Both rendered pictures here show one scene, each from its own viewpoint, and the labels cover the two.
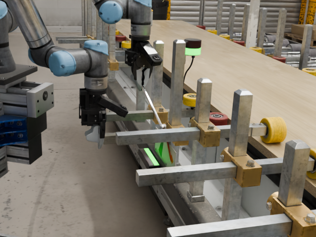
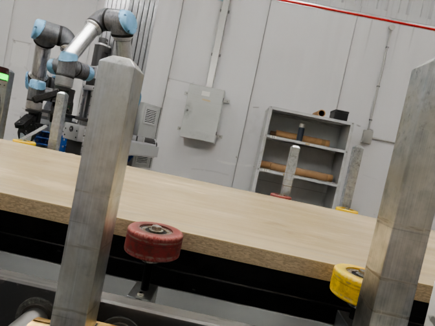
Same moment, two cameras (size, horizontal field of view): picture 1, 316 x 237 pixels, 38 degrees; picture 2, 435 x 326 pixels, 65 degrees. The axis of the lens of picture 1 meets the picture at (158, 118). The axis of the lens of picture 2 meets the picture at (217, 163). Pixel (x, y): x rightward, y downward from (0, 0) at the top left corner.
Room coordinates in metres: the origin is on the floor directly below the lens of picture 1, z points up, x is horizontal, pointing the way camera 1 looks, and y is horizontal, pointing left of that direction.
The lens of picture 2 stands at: (2.91, -1.14, 1.04)
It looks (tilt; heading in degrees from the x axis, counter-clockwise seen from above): 3 degrees down; 108
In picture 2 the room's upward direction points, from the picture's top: 12 degrees clockwise
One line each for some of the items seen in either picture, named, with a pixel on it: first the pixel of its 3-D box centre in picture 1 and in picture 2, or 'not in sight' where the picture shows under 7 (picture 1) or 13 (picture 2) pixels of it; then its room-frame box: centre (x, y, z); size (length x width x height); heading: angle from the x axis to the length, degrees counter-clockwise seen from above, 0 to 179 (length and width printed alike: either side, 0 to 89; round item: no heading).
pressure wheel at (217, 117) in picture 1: (215, 129); not in sight; (1.55, -0.21, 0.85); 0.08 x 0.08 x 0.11
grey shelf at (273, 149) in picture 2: not in sight; (292, 184); (2.53, 2.73, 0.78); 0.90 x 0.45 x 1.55; 16
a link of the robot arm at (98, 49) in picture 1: (95, 58); (36, 90); (1.43, 0.21, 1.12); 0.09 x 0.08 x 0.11; 138
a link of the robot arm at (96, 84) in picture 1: (96, 82); (33, 106); (1.43, 0.21, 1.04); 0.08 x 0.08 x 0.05
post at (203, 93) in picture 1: (199, 153); not in sight; (1.31, -0.13, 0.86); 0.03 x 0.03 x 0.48; 17
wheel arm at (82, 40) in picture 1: (87, 41); not in sight; (3.41, 0.55, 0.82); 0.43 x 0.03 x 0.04; 107
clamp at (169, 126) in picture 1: (177, 132); not in sight; (1.53, -0.07, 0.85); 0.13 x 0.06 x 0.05; 17
